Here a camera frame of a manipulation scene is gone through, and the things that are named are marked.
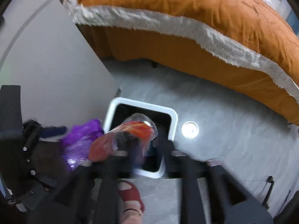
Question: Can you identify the orange blanket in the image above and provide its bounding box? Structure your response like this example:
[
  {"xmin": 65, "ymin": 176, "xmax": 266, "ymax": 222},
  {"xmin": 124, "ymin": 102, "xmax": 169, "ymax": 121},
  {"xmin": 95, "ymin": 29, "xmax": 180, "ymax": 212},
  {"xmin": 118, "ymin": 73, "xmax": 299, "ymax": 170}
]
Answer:
[{"xmin": 63, "ymin": 0, "xmax": 299, "ymax": 127}]

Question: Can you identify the person's foot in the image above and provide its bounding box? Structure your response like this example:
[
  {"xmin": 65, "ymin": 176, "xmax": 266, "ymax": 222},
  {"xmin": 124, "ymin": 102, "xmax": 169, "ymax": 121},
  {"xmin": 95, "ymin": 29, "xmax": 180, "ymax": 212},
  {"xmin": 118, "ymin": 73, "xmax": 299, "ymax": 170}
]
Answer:
[{"xmin": 119, "ymin": 182, "xmax": 144, "ymax": 224}]

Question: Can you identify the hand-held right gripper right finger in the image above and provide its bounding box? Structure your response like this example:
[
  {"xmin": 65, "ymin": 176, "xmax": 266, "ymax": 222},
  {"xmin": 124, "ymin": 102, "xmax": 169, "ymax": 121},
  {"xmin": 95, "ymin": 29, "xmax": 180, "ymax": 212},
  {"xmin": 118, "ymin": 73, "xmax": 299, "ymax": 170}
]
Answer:
[{"xmin": 161, "ymin": 138, "xmax": 274, "ymax": 224}]

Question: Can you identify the red slipper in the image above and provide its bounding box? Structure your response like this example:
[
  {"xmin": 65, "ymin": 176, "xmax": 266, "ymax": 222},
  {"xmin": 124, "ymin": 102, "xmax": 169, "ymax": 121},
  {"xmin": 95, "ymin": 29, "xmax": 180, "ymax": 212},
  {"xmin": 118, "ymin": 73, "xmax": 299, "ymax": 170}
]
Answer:
[{"xmin": 118, "ymin": 181, "xmax": 145, "ymax": 215}]

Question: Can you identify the purple snack packet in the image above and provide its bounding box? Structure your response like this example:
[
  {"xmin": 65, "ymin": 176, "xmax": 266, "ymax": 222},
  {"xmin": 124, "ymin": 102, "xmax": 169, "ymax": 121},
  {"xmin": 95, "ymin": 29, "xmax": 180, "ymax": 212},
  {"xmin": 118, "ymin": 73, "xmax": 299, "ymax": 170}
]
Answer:
[{"xmin": 59, "ymin": 119, "xmax": 105, "ymax": 171}]

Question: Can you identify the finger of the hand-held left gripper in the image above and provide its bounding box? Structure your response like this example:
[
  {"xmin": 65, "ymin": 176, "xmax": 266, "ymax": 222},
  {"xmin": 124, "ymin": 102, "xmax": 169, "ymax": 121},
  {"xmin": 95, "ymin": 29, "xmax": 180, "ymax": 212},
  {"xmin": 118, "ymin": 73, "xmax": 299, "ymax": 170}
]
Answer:
[{"xmin": 23, "ymin": 120, "xmax": 69, "ymax": 139}]

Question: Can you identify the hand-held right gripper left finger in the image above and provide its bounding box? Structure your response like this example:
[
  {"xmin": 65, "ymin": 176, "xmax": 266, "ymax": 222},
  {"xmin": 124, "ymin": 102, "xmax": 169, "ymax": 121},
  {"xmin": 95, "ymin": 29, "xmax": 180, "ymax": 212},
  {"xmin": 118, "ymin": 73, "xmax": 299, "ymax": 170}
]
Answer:
[{"xmin": 30, "ymin": 142, "xmax": 145, "ymax": 224}]

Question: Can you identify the white trash bin black liner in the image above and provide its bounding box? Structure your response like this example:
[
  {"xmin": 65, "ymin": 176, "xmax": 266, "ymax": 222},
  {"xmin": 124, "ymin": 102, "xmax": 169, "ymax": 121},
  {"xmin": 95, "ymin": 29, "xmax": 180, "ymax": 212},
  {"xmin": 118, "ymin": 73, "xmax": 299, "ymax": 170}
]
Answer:
[{"xmin": 103, "ymin": 97, "xmax": 178, "ymax": 180}]

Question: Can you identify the clear plastic cup orange print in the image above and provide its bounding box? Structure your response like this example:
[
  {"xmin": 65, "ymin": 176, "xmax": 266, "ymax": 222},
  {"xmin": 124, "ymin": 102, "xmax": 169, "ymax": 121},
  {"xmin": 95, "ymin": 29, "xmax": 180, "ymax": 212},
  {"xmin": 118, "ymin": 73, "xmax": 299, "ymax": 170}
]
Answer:
[{"xmin": 90, "ymin": 113, "xmax": 159, "ymax": 166}]

